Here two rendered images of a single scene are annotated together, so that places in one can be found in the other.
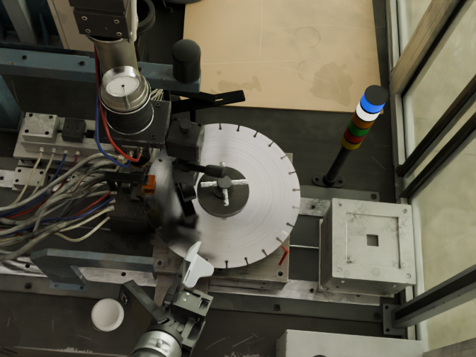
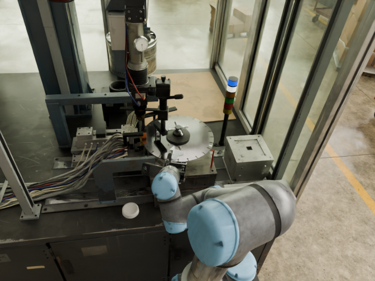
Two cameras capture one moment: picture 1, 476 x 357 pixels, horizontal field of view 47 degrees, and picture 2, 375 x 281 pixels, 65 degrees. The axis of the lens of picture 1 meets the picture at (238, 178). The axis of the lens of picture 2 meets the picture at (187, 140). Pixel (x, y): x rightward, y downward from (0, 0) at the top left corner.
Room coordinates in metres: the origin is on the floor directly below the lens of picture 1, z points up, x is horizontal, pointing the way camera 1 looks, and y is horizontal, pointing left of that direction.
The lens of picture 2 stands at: (-0.59, 0.12, 1.83)
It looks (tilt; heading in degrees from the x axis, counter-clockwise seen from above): 41 degrees down; 352
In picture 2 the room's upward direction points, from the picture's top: 5 degrees clockwise
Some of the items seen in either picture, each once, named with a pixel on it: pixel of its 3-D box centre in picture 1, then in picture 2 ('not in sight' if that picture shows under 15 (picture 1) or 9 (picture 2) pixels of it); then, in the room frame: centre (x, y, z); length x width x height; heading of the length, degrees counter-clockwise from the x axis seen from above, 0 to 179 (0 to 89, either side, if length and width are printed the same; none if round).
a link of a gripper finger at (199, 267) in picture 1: (198, 265); (176, 153); (0.26, 0.04, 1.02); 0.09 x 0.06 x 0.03; 169
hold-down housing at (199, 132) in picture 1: (185, 152); (163, 98); (0.41, 0.10, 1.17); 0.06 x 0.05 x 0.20; 86
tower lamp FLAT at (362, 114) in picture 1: (369, 108); (231, 87); (0.61, -0.23, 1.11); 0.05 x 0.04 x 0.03; 5
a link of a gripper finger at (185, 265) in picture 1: (178, 283); (169, 159); (0.22, 0.07, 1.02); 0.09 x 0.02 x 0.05; 169
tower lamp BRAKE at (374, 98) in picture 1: (373, 99); (232, 81); (0.61, -0.23, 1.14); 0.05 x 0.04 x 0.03; 5
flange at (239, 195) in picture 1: (223, 189); (178, 134); (0.44, 0.03, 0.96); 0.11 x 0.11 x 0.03
